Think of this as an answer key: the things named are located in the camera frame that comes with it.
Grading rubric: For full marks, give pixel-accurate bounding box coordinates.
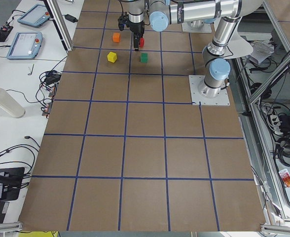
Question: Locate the black power adapter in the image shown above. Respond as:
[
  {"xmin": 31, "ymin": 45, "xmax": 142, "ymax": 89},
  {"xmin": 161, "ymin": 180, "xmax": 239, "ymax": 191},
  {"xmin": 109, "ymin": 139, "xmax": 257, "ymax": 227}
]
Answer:
[{"xmin": 64, "ymin": 14, "xmax": 78, "ymax": 23}]

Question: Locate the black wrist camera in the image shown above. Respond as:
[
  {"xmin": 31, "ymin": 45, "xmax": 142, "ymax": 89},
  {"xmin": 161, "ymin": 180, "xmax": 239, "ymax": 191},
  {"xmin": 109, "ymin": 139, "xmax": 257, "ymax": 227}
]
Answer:
[{"xmin": 118, "ymin": 14, "xmax": 129, "ymax": 31}]

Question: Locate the red wooden block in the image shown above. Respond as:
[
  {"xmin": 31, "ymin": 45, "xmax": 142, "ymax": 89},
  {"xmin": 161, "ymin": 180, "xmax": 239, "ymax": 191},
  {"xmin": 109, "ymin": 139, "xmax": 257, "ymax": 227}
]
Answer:
[{"xmin": 139, "ymin": 38, "xmax": 145, "ymax": 47}]

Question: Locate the green wooden block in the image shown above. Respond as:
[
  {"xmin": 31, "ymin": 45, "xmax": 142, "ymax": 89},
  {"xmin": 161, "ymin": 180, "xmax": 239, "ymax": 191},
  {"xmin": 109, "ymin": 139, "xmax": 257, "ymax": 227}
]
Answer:
[{"xmin": 140, "ymin": 53, "xmax": 148, "ymax": 63}]

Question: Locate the orange wooden block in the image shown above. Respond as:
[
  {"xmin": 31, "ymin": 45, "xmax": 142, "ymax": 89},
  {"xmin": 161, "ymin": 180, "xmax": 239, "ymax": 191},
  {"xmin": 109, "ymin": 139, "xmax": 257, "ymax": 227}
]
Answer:
[{"xmin": 112, "ymin": 33, "xmax": 121, "ymax": 43}]

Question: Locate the near teach pendant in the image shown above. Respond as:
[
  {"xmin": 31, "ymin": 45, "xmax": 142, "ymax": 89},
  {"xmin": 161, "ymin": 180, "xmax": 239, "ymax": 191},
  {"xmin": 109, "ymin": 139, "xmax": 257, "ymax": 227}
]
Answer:
[{"xmin": 6, "ymin": 32, "xmax": 43, "ymax": 60}]

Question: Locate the black monitor stand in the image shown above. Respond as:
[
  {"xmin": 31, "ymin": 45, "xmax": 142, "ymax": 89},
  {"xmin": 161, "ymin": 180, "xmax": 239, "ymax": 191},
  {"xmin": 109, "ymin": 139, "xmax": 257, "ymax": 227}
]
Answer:
[{"xmin": 0, "ymin": 167, "xmax": 25, "ymax": 201}]

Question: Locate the red snack packet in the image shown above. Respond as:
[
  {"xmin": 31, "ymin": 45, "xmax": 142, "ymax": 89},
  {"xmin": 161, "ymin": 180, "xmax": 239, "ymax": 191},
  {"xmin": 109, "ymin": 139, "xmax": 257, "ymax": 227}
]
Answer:
[{"xmin": 279, "ymin": 169, "xmax": 290, "ymax": 188}]

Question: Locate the teach pendant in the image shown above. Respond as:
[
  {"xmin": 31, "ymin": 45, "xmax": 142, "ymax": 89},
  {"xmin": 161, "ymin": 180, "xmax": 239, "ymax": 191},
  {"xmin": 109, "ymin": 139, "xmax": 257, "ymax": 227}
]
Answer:
[
  {"xmin": 6, "ymin": 32, "xmax": 43, "ymax": 60},
  {"xmin": 17, "ymin": 4, "xmax": 50, "ymax": 28}
]

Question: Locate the yellow wooden block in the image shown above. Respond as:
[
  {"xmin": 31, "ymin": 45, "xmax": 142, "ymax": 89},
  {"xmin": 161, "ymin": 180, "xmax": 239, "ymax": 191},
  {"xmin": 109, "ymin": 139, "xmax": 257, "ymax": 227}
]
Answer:
[{"xmin": 107, "ymin": 52, "xmax": 117, "ymax": 63}]

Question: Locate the far teach pendant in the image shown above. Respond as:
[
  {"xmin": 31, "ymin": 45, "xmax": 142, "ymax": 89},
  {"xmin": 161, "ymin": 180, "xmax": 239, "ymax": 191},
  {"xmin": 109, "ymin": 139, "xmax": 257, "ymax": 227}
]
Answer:
[{"xmin": 17, "ymin": 4, "xmax": 50, "ymax": 28}]

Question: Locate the white power strip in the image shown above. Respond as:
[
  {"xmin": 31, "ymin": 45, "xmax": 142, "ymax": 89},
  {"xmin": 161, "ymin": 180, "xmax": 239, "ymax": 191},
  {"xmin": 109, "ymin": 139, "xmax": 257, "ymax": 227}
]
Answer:
[{"xmin": 268, "ymin": 114, "xmax": 283, "ymax": 136}]

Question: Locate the aluminium frame post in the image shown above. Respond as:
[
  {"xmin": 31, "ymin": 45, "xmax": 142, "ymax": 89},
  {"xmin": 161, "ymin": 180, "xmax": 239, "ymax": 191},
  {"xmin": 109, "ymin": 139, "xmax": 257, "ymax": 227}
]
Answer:
[{"xmin": 43, "ymin": 0, "xmax": 73, "ymax": 52}]

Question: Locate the white plastic bottle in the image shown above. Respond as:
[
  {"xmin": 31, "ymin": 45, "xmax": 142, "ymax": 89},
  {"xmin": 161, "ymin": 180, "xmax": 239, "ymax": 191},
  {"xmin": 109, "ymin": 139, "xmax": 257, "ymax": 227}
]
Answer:
[{"xmin": 0, "ymin": 87, "xmax": 25, "ymax": 118}]

